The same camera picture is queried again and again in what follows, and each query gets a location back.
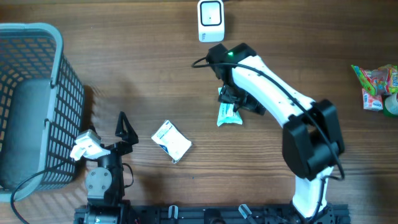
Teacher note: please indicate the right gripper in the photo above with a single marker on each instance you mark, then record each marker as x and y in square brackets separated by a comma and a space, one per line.
[250, 103]

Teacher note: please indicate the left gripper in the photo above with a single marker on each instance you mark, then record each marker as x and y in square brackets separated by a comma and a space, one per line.
[125, 147]

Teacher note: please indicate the teal snack pack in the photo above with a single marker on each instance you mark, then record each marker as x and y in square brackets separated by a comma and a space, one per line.
[226, 115]

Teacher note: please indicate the white plaster pack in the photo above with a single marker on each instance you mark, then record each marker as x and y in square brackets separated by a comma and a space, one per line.
[174, 143]

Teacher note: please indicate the Haribo gummy candy bag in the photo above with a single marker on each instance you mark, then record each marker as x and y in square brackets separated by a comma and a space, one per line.
[381, 81]

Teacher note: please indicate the green lid jar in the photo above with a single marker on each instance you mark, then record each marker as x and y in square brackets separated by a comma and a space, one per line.
[390, 105]

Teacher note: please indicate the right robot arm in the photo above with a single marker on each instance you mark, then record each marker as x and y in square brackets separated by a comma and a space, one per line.
[311, 135]

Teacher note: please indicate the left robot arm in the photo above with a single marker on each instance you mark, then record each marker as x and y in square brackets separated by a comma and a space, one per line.
[105, 184]

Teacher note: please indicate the white barcode scanner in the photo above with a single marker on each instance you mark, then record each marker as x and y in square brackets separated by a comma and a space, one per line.
[210, 14]

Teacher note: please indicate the grey plastic mesh basket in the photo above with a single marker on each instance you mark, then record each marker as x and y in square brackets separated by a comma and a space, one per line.
[42, 104]

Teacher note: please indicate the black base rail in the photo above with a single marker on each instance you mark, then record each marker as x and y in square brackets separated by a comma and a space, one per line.
[277, 213]

